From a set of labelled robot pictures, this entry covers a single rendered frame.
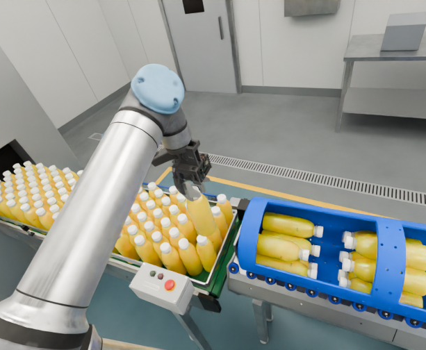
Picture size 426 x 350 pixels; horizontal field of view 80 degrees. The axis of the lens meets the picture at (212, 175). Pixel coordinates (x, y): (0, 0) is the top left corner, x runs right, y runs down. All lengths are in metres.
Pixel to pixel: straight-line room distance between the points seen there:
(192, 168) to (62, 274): 0.42
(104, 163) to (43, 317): 0.17
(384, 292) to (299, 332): 1.18
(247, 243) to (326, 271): 0.36
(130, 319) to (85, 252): 1.97
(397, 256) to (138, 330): 1.79
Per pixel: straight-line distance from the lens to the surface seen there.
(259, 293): 1.16
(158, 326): 2.17
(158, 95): 0.38
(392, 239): 0.90
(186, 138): 0.61
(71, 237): 0.32
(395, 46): 3.21
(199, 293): 1.16
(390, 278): 0.89
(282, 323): 2.03
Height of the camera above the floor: 1.93
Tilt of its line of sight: 41 degrees down
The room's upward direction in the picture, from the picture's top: 14 degrees counter-clockwise
